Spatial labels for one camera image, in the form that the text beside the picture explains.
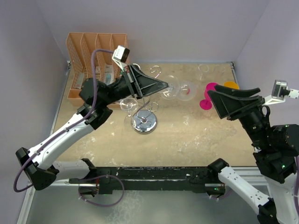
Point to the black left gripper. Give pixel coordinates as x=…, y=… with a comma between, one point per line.
x=139, y=85

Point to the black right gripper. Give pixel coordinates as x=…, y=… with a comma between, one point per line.
x=231, y=106

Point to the orange plastic wine glass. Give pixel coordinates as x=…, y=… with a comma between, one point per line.
x=231, y=84

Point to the pink plastic wine glass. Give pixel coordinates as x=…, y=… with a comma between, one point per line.
x=206, y=103

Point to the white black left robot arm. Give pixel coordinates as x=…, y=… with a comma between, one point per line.
x=40, y=163

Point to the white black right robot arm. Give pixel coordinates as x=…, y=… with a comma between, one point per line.
x=276, y=152

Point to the orange perforated desk organizer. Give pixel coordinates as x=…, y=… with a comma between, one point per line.
x=80, y=47

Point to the chrome wire wine glass rack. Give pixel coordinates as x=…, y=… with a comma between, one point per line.
x=144, y=121

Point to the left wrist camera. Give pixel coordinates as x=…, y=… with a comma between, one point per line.
x=120, y=56

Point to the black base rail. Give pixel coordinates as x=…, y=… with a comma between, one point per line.
x=194, y=179

